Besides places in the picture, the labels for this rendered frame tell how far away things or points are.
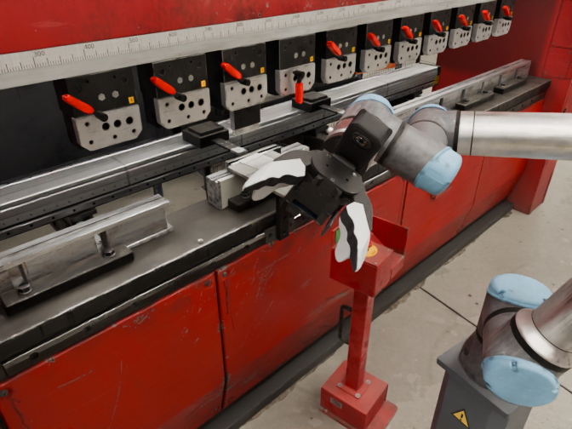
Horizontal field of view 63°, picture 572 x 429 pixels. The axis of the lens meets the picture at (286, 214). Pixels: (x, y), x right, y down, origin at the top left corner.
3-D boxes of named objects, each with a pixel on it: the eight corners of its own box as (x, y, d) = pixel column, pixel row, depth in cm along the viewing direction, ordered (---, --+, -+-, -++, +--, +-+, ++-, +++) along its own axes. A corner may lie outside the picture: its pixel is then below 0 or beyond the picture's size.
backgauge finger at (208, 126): (228, 163, 145) (227, 148, 142) (182, 140, 161) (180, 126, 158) (258, 152, 152) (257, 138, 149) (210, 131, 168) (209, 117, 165)
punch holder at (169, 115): (162, 131, 116) (152, 63, 107) (145, 122, 121) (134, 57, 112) (211, 117, 124) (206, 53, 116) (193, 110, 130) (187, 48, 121)
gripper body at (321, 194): (322, 241, 60) (348, 193, 69) (358, 200, 54) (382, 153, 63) (274, 206, 60) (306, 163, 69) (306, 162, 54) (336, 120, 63)
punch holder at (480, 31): (474, 42, 210) (482, 2, 202) (457, 40, 215) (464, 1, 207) (489, 38, 219) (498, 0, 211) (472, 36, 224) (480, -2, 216)
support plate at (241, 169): (288, 201, 123) (288, 197, 122) (227, 169, 139) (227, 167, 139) (334, 180, 134) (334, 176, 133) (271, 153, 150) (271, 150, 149)
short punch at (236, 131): (235, 137, 137) (233, 105, 132) (231, 135, 139) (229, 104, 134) (260, 128, 143) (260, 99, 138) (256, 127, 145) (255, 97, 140)
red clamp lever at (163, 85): (157, 76, 105) (188, 97, 112) (148, 72, 107) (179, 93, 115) (153, 83, 105) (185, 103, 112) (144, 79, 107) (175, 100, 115)
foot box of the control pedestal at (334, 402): (374, 446, 169) (377, 426, 163) (317, 409, 182) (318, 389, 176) (398, 408, 183) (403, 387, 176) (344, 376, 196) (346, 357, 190)
